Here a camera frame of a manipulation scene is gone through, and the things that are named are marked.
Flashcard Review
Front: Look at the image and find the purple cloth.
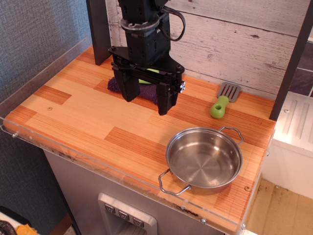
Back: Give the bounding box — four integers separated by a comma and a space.
107, 77, 157, 105

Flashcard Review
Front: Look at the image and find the clear acrylic guard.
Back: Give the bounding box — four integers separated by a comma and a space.
3, 47, 275, 235

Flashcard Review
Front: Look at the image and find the grey spatula green handle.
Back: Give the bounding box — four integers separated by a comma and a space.
210, 82, 241, 119

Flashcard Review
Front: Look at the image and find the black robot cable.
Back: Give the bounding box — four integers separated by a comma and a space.
158, 5, 186, 42

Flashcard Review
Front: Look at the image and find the dark post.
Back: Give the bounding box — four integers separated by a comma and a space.
86, 0, 111, 66
269, 0, 313, 121

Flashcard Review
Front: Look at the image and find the dark left post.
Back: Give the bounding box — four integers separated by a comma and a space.
86, 0, 111, 66

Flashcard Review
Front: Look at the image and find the green pear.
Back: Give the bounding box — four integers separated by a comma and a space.
138, 69, 159, 85

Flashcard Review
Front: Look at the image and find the dark right post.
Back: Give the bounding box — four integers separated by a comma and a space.
269, 0, 313, 121

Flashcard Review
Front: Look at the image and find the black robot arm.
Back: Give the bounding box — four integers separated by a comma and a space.
109, 0, 186, 116

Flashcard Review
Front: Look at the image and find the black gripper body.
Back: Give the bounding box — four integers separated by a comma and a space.
109, 46, 185, 94

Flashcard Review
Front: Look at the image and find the silver dispenser panel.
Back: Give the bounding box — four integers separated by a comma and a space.
97, 193, 158, 235

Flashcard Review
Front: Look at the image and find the silver pot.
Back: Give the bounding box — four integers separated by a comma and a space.
158, 127, 244, 196

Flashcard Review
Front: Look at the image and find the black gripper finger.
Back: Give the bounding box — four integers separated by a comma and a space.
113, 69, 140, 102
156, 82, 178, 116

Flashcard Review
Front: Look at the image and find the orange black object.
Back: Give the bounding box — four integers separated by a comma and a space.
0, 220, 38, 235

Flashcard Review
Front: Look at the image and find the grey toy fridge cabinet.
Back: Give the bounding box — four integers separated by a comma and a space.
43, 149, 235, 235

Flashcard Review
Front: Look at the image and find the white toy sink unit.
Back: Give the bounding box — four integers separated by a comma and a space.
261, 92, 313, 198

